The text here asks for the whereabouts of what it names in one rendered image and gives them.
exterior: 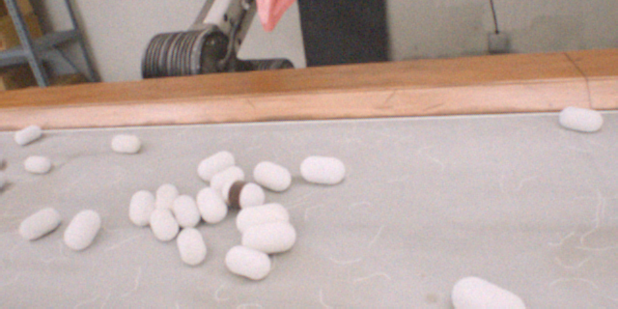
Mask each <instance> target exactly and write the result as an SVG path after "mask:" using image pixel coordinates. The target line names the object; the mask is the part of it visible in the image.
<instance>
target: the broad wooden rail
mask: <svg viewBox="0 0 618 309"><path fill-rule="evenodd" d="M569 106H574V107H575V108H580V109H587V110H593V111H597V112H599V111H618V49H616V48H607V49H593V50H580V51H567V52H557V51H553V52H539V53H525V54H512V55H498V56H484V57H470V58H462V57H456V58H442V59H427V60H412V61H399V62H384V63H369V64H354V65H340V66H326V67H312V68H296V69H282V70H267V71H253V72H243V73H223V74H210V75H194V76H180V77H165V78H152V79H145V80H136V81H123V82H108V83H95V84H80V85H67V86H53V88H39V89H25V90H12V91H0V131H20V130H22V129H25V128H27V127H28V126H38V127H39V128H40V129H41V130H52V129H81V128H109V127H137V126H195V125H224V124H254V123H283V122H313V121H343V119H344V120H372V118H402V117H430V116H460V115H488V114H509V115H517V113H522V114H545V113H562V112H563V111H564V110H565V108H567V107H569Z"/></svg>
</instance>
